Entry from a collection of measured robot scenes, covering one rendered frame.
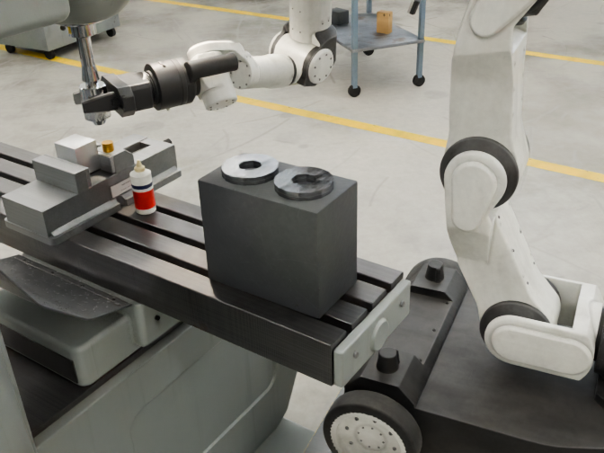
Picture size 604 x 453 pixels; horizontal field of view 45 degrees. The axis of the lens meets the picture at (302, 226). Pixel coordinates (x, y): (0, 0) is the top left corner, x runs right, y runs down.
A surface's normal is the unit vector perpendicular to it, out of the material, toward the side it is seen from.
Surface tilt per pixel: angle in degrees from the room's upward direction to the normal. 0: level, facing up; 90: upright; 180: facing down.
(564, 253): 0
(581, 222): 0
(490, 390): 0
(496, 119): 90
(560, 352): 90
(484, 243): 115
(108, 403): 90
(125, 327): 90
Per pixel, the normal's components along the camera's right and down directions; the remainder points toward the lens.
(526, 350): -0.42, 0.47
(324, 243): 0.84, 0.25
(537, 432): -0.04, -0.87
